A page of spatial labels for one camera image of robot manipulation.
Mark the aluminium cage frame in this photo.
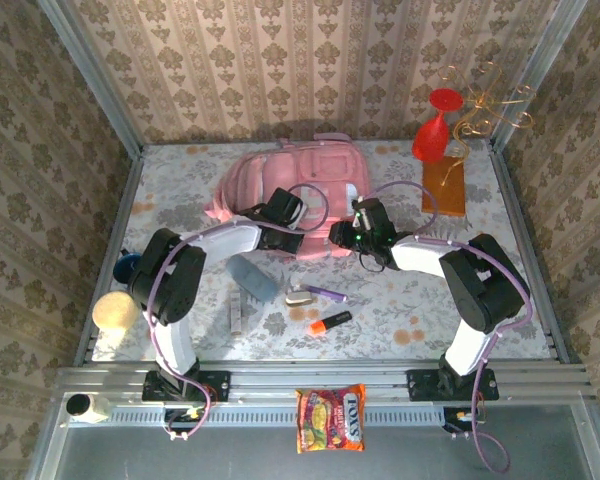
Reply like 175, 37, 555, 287
27, 0, 600, 480

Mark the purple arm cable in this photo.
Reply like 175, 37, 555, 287
367, 179, 534, 475
146, 182, 331, 442

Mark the cream foam ball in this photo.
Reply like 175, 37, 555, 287
91, 292, 140, 331

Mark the purple pen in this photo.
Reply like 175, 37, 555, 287
295, 283, 348, 303

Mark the orange candy bag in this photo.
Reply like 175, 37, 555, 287
294, 383, 367, 455

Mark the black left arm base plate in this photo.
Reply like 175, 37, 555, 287
142, 369, 231, 403

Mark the orange wooden board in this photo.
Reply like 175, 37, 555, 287
421, 155, 468, 219

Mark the small black controller board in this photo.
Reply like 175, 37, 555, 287
163, 407, 206, 427
442, 407, 486, 434

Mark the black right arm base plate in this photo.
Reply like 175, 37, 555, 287
406, 368, 500, 403

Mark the floral table cover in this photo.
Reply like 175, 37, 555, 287
92, 142, 551, 362

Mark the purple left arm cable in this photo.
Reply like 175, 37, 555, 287
146, 182, 331, 442

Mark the blue mug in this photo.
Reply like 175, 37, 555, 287
113, 252, 144, 281

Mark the red goblet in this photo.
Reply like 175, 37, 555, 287
411, 87, 465, 164

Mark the grey slotted cable duct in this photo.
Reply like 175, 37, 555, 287
109, 403, 446, 427

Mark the grey blue pencil case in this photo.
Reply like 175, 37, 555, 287
225, 255, 278, 303

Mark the pink backpack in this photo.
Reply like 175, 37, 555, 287
204, 132, 372, 262

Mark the gold wire ornament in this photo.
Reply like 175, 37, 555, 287
439, 62, 539, 187

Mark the orange black highlighter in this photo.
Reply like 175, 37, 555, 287
309, 310, 354, 335

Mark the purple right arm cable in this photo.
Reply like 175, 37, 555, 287
367, 179, 534, 475

